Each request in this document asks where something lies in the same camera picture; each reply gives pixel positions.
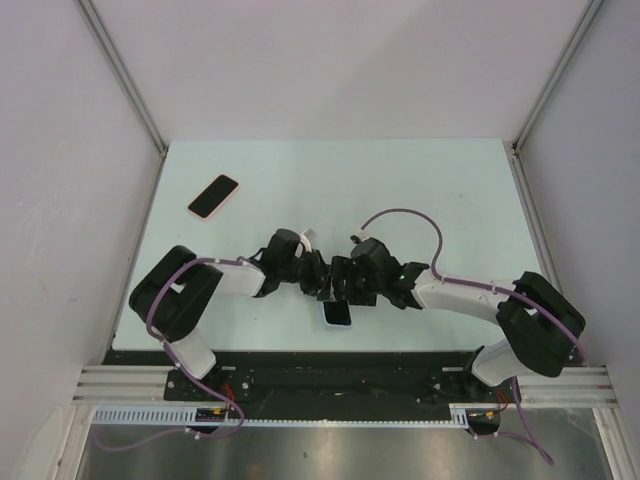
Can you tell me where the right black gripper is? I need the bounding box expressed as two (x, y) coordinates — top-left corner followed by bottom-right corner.
(320, 255), (385, 306)

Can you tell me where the phone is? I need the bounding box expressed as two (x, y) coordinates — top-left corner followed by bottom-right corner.
(322, 301), (352, 328)
(187, 174), (239, 220)

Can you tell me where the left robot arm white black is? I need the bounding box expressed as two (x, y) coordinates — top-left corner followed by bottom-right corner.
(128, 229), (330, 400)

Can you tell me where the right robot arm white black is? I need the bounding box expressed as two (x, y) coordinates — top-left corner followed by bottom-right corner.
(330, 238), (586, 401)

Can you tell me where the phone in pink case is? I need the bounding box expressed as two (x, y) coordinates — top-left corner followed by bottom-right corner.
(187, 174), (239, 220)

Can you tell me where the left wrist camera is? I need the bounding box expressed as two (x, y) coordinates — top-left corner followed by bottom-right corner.
(299, 229), (316, 252)

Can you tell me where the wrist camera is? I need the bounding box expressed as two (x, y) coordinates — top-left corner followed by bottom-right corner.
(299, 229), (316, 252)
(350, 229), (367, 244)

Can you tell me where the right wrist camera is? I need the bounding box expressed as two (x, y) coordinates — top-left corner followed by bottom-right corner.
(350, 229), (367, 244)

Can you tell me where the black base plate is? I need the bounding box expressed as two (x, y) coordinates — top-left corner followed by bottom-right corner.
(102, 349), (524, 422)

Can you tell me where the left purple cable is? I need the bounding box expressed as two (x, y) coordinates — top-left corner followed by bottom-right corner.
(94, 255), (247, 451)

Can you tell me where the purple cable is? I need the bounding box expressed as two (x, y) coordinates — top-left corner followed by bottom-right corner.
(94, 255), (247, 451)
(358, 207), (591, 466)

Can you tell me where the right aluminium side rail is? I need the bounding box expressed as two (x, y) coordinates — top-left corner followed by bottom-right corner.
(504, 142), (564, 294)

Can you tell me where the white slotted cable duct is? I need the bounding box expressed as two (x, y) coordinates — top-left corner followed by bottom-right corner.
(92, 402), (474, 430)

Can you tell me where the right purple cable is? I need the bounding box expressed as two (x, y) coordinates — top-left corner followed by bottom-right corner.
(358, 207), (591, 466)

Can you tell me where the left aluminium corner post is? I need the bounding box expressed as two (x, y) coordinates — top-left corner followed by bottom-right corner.
(73, 0), (168, 159)

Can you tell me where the aluminium corner post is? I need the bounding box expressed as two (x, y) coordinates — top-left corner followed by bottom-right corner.
(511, 0), (608, 155)
(73, 0), (168, 159)

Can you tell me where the right aluminium corner post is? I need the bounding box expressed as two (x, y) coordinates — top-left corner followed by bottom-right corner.
(511, 0), (608, 155)

